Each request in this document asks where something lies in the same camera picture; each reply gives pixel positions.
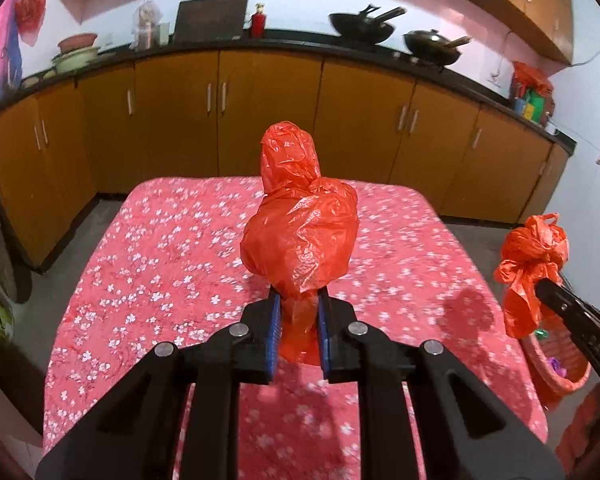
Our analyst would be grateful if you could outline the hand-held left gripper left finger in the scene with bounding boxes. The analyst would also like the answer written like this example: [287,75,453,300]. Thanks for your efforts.
[35,292,282,480]

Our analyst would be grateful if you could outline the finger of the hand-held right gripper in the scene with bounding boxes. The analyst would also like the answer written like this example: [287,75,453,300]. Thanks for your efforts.
[534,278,600,397]

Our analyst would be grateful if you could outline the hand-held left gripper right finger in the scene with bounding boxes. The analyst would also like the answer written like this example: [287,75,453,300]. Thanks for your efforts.
[317,289,566,480]

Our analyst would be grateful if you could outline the red plastic basket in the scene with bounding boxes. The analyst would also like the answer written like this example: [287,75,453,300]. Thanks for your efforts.
[522,317,594,411]

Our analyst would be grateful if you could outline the small red plastic bag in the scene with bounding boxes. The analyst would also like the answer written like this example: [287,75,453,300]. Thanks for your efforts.
[494,213,570,340]

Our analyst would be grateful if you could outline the large red plastic bag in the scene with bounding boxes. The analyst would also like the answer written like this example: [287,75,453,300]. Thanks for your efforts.
[240,121,360,366]

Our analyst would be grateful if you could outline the red floral tablecloth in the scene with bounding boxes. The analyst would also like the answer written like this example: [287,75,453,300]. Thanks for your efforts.
[42,176,550,480]

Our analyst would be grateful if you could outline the orange kitchen base cabinets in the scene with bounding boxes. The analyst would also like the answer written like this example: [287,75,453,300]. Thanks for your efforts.
[0,41,579,274]

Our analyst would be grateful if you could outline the red bag on counter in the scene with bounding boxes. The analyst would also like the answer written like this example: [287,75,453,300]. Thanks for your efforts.
[510,61,554,122]

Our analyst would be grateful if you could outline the red bottle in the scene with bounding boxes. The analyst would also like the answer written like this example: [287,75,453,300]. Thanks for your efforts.
[249,2,268,39]

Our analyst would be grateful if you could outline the black wok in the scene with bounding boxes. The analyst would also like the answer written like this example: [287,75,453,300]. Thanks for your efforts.
[403,29,474,67]
[328,4,407,46]

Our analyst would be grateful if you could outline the dark rectangular board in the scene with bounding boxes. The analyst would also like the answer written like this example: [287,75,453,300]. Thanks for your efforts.
[172,0,250,44]

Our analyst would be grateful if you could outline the plastic wrapped utensil holder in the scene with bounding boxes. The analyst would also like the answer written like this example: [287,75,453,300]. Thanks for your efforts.
[131,0,162,51]

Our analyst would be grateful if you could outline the red colander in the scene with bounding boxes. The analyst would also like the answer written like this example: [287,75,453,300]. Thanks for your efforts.
[57,33,99,55]

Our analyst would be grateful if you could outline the hanging red plastic bag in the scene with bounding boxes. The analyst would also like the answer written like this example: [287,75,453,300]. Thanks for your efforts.
[13,0,50,47]

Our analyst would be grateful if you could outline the orange wall cabinet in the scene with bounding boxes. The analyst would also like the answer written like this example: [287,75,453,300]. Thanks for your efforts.
[449,0,576,66]

